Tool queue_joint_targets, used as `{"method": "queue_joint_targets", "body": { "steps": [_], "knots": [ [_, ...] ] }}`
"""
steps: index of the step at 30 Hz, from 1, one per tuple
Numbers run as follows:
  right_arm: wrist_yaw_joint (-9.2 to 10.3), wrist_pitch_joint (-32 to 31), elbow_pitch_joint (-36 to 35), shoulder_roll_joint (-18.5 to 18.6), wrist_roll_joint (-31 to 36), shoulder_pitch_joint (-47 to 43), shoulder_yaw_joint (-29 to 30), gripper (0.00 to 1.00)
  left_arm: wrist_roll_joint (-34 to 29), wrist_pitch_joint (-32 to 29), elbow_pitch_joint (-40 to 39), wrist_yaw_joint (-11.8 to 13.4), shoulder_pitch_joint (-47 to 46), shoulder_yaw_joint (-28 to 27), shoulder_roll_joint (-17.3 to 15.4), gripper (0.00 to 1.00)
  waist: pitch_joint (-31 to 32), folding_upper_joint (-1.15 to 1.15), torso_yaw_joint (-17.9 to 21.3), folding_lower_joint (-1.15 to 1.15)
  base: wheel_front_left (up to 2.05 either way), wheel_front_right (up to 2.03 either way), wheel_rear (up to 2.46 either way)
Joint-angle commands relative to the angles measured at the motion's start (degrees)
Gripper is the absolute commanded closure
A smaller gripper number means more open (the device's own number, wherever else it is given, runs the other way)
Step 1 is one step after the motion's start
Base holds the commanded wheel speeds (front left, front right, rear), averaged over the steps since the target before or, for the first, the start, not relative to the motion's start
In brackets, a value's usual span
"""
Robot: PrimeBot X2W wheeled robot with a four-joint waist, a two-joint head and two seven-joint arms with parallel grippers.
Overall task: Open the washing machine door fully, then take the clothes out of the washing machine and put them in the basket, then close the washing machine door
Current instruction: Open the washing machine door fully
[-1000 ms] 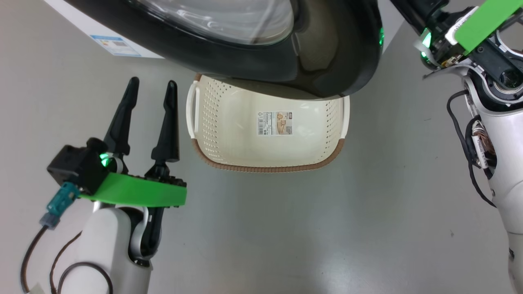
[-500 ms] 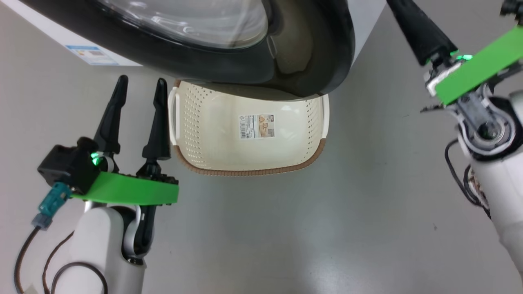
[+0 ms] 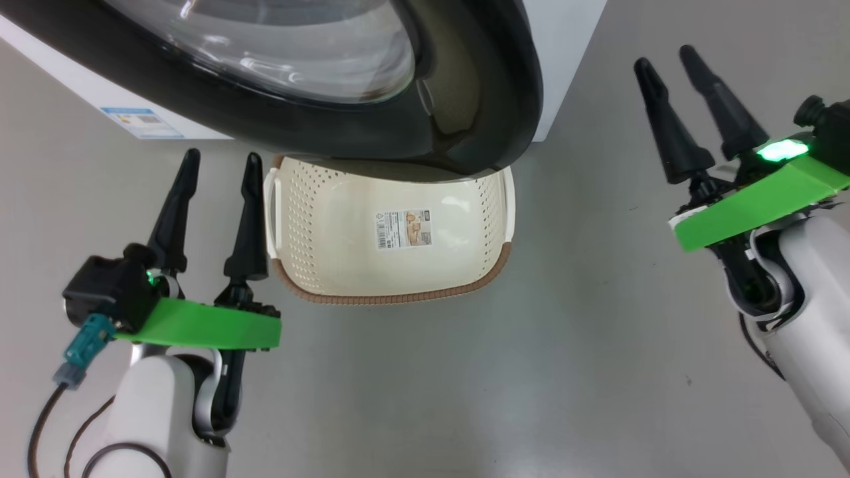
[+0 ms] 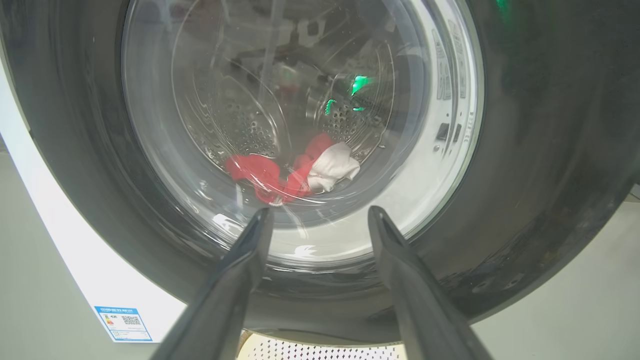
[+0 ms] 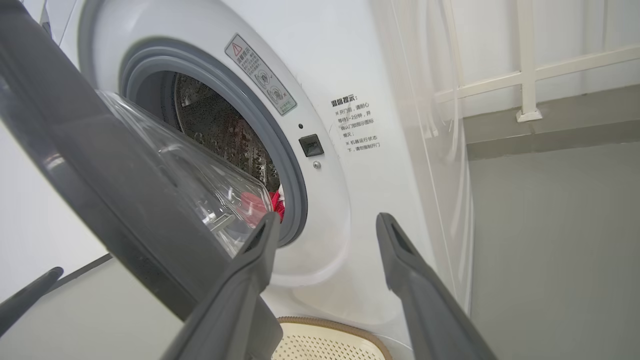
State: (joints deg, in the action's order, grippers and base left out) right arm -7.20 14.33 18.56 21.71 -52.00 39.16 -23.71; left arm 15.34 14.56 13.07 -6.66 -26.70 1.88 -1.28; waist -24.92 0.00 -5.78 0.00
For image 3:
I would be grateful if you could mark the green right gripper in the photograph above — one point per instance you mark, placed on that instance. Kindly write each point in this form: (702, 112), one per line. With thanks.
(764, 202)

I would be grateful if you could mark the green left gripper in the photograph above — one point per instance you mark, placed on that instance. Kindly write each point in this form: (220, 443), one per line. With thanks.
(199, 325)

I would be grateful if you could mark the black glass washing machine door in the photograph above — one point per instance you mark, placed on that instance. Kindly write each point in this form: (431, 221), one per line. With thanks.
(478, 99)

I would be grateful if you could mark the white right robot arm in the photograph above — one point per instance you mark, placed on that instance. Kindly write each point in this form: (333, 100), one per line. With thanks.
(817, 299)

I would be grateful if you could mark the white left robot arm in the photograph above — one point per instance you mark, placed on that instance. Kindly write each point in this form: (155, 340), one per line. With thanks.
(146, 411)

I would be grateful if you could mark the cream perforated basket brown rim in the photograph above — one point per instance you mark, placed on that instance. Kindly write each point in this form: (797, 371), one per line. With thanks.
(332, 252)

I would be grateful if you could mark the blue energy label sticker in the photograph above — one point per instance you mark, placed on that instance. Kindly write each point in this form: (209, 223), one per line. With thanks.
(143, 123)

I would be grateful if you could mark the product label sticker with barcode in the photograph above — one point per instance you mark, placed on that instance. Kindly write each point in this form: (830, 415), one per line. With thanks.
(404, 229)

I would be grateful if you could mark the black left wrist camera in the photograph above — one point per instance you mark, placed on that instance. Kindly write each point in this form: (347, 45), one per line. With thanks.
(106, 285)

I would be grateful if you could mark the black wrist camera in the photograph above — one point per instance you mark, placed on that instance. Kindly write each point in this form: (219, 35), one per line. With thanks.
(833, 133)
(106, 285)

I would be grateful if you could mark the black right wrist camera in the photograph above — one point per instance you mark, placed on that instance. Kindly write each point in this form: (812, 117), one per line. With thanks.
(833, 133)

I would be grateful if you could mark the teal left camera connector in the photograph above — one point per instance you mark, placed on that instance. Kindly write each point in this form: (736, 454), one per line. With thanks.
(83, 348)

